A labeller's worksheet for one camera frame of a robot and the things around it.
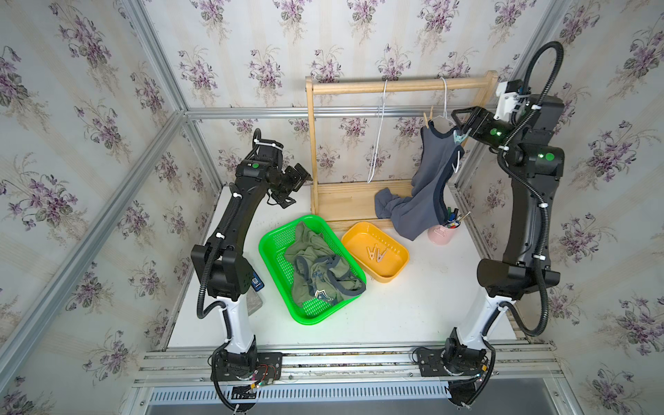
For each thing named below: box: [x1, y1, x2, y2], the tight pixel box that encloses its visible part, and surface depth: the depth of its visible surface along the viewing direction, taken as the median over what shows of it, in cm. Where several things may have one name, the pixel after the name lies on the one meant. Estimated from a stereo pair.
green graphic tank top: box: [284, 221, 367, 307], surface depth 86 cm
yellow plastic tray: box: [340, 221, 410, 284], surface depth 98 cm
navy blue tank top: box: [374, 120, 465, 242], surface depth 84 cm
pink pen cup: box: [427, 222, 462, 246], surface depth 97 cm
